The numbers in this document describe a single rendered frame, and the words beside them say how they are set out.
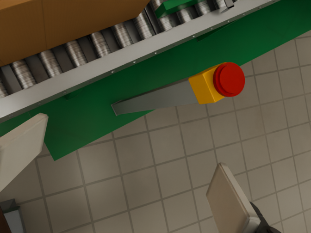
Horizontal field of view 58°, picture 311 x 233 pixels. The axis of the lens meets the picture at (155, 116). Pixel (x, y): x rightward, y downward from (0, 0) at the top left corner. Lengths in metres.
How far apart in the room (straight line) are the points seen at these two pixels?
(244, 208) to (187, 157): 1.53
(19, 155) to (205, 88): 0.48
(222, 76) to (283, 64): 1.60
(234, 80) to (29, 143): 0.46
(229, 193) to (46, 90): 0.79
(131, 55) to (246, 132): 1.14
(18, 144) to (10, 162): 0.01
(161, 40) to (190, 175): 0.94
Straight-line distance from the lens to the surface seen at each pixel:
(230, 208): 0.18
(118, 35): 1.04
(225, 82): 0.57
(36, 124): 0.20
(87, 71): 0.94
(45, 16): 0.71
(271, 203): 2.11
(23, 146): 0.19
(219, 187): 0.21
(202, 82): 0.61
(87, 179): 1.55
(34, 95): 0.92
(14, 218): 0.80
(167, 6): 1.02
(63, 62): 1.04
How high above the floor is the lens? 1.51
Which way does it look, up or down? 70 degrees down
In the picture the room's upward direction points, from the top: 86 degrees clockwise
